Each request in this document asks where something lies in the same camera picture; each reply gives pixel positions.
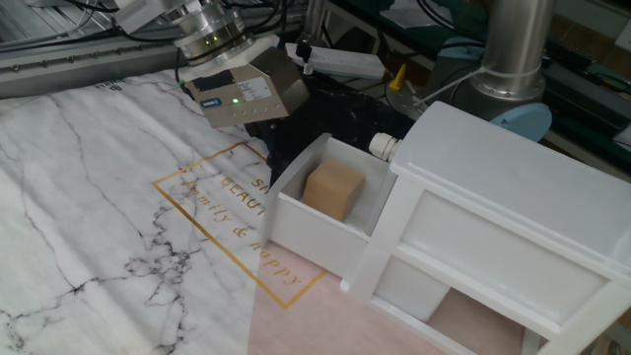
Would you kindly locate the silver Schunk gripper body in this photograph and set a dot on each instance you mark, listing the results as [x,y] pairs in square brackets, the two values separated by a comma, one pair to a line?
[246,98]

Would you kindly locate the light wooden cube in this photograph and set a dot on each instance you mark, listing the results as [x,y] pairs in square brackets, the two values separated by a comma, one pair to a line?
[332,190]

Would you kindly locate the white drawer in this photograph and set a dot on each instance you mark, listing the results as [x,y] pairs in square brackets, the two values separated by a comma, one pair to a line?
[315,236]

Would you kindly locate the silver UR5 robot arm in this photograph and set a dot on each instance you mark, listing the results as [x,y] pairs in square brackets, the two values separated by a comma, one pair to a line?
[512,59]

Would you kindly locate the white drawer cabinet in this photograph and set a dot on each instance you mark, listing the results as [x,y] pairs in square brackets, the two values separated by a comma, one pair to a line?
[503,207]

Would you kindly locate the black power plug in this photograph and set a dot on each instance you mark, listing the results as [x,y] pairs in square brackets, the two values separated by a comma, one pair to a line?
[304,51]

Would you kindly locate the white power strip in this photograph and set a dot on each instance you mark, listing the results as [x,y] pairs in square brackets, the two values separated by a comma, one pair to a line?
[345,61]

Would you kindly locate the white round knob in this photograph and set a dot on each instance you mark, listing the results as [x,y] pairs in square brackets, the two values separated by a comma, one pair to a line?
[385,147]

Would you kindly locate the yellow plastic clip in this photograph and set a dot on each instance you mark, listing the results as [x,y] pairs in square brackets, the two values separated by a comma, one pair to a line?
[398,78]

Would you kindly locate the marble pink black cloth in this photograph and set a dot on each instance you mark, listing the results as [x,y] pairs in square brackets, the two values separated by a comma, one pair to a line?
[98,222]

